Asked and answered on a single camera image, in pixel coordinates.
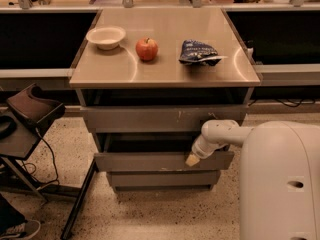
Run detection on grey sneaker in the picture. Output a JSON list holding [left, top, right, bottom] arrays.
[[0, 220, 41, 240]]

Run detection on grey top drawer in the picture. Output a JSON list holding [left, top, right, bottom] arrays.
[[81, 105, 247, 133]]

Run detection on red apple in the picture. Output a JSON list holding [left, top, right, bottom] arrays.
[[135, 37, 158, 61]]

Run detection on white ceramic bowl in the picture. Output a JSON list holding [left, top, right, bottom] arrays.
[[86, 26, 126, 50]]

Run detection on blue chip bag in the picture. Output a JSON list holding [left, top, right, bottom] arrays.
[[179, 39, 225, 66]]

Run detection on grey bottom drawer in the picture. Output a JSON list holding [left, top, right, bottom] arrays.
[[107, 170, 220, 188]]

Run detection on black cable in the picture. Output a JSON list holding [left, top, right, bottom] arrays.
[[20, 127, 61, 187]]

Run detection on floor cables under bench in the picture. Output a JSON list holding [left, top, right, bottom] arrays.
[[248, 98, 317, 109]]

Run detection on black VR headset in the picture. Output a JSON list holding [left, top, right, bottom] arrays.
[[6, 84, 65, 134]]

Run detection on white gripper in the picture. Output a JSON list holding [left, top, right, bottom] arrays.
[[185, 135, 219, 167]]

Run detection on grey metal drawer cabinet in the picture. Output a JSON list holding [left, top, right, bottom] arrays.
[[70, 7, 260, 191]]

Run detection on dark side table stand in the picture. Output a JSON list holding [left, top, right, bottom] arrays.
[[0, 111, 97, 240]]

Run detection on grey drawer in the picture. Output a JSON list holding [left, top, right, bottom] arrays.
[[81, 105, 247, 133], [107, 170, 220, 188], [94, 132, 234, 172]]

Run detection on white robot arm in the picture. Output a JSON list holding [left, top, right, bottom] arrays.
[[186, 120, 320, 240]]

